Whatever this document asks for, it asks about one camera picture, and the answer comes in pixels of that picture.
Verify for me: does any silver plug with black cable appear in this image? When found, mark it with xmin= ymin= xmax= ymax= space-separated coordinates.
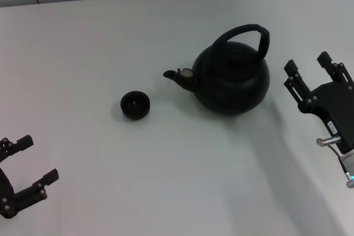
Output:
xmin=316 ymin=134 xmax=354 ymax=190

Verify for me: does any black teapot with hoop handle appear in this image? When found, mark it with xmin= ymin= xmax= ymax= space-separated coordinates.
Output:
xmin=163 ymin=23 xmax=271 ymax=116

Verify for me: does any small dark teacup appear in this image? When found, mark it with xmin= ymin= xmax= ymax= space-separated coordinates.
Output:
xmin=120 ymin=90 xmax=152 ymax=122

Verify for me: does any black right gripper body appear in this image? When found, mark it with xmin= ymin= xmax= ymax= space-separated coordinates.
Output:
xmin=297 ymin=81 xmax=354 ymax=155

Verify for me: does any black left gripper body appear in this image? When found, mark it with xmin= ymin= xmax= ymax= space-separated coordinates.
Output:
xmin=0 ymin=167 xmax=18 ymax=219

